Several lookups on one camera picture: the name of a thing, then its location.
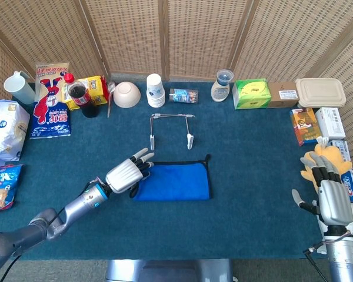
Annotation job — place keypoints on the small blue packet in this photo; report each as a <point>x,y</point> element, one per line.
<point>183,95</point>

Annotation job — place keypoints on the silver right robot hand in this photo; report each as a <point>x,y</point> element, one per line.
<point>335,202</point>

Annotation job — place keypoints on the cola bottle with red label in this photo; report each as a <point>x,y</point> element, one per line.
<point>82,98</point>

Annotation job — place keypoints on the blue carpet table cover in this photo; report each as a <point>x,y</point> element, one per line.
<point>253,176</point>

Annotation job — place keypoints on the stack of white paper cups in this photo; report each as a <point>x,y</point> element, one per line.
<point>156,91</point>

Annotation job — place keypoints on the cream upturned bowl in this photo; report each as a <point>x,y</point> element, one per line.
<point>126,94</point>

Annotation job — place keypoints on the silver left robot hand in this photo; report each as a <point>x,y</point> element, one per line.
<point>123,176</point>

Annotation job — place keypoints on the orange and blue small box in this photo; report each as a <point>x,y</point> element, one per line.
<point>304,126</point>

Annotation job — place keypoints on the yellow Lipo snack bag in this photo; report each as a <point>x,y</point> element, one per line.
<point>97,88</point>

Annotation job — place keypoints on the white flour bag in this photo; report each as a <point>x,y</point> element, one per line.
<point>6,129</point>

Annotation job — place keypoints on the blue snack chips bag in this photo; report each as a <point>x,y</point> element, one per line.
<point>1,185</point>

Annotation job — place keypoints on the grey and blue cloth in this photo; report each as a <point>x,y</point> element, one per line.
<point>176,182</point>

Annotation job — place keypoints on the woven bamboo folding screen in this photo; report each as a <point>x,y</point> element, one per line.
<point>209,35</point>

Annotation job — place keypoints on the beige lidded food container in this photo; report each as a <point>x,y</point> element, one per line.
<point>320,92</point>

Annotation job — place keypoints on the blue white toothpaste box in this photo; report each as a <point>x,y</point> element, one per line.
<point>351,188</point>

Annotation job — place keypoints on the white carton with label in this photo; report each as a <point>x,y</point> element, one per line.
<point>331,123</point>

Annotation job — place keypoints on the red white blue snack bag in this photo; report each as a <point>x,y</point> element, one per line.
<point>51,117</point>

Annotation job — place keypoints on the white lotion jar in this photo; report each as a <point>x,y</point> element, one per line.
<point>220,91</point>

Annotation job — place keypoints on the metal rack with white feet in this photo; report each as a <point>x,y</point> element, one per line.
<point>152,142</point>

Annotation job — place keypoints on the brown cardboard box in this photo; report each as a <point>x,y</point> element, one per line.
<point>282,97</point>

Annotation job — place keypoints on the green tissue box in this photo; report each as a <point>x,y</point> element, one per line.
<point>251,94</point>

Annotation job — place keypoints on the metal spoon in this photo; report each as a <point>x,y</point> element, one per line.
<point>111,85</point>

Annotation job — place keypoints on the yellow plush toy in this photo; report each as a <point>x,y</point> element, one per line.
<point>326,151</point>

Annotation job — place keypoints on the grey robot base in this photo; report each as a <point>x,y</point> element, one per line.
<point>170,270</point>

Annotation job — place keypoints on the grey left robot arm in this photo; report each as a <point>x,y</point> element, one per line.
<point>76,205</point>

